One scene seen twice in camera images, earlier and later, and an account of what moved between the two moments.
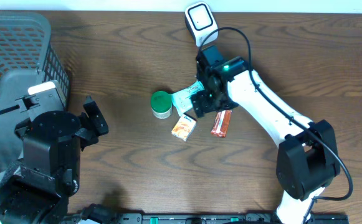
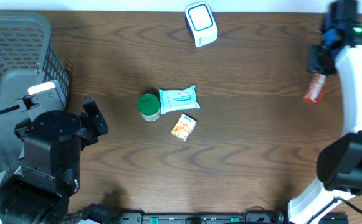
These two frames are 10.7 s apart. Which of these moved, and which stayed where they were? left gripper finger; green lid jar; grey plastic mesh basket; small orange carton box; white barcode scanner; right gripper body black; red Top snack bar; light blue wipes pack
Moved: light blue wipes pack; green lid jar; red Top snack bar; right gripper body black
Stayed: left gripper finger; grey plastic mesh basket; white barcode scanner; small orange carton box
